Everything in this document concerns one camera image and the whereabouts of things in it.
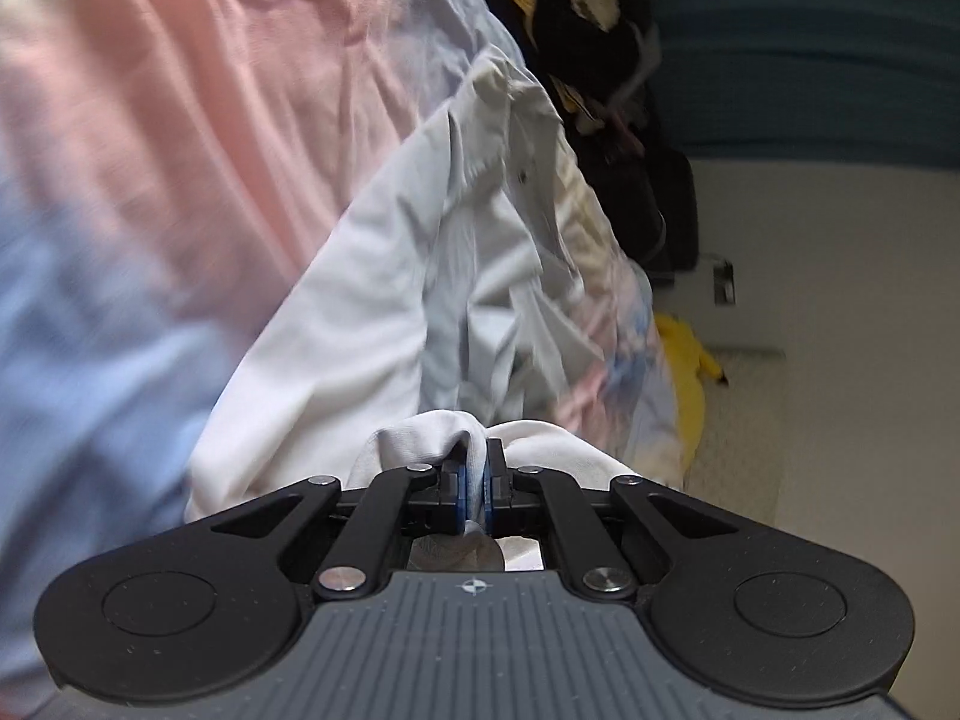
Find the white garment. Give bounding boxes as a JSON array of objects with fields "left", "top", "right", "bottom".
[{"left": 187, "top": 47, "right": 683, "bottom": 571}]

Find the pastel rainbow bed sheet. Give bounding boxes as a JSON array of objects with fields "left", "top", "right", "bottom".
[{"left": 0, "top": 0, "right": 689, "bottom": 720}]

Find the white knitted pillow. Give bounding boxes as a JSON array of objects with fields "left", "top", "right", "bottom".
[{"left": 685, "top": 348, "right": 788, "bottom": 525}]

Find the wall power socket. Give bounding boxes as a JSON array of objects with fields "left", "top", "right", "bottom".
[{"left": 713, "top": 259, "right": 737, "bottom": 307}]

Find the dark clothes pile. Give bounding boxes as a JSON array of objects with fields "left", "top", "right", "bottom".
[{"left": 485, "top": 0, "right": 700, "bottom": 288}]

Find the teal curtain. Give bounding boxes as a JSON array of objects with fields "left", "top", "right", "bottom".
[{"left": 652, "top": 0, "right": 958, "bottom": 169}]

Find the yellow plush toy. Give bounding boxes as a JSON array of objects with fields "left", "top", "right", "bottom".
[{"left": 654, "top": 312, "right": 729, "bottom": 472}]

